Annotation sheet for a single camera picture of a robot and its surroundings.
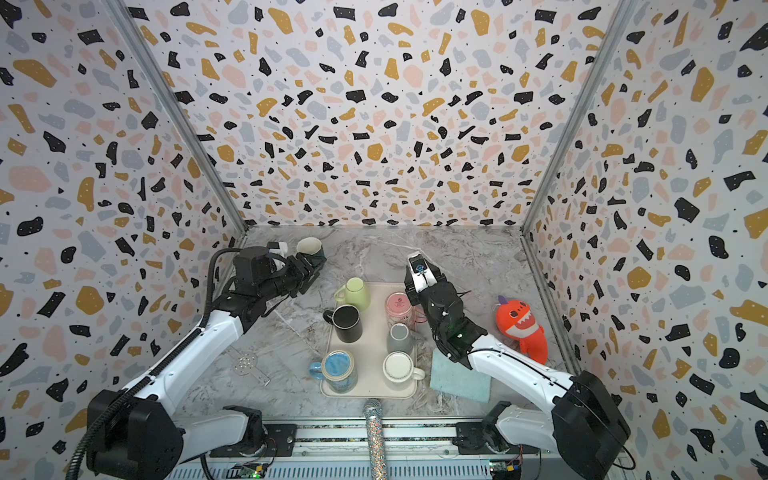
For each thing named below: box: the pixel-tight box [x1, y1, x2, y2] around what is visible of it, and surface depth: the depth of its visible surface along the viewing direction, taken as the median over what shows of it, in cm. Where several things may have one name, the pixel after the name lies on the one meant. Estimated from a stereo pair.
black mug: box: [322, 304, 363, 343], surface depth 89 cm
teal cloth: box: [430, 348, 491, 403], surface depth 84 cm
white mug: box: [382, 351, 426, 384], surface depth 80 cm
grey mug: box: [387, 322, 414, 353], surface depth 84 cm
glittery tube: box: [363, 398, 388, 480], surface depth 73 cm
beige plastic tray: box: [320, 282, 425, 399], surface depth 85 cm
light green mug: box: [333, 277, 371, 311], surface depth 95 cm
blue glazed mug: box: [309, 349, 358, 394], surface depth 77 cm
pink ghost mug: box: [385, 291, 427, 330], surface depth 87 cm
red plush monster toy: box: [496, 295, 548, 365], surface depth 89 cm
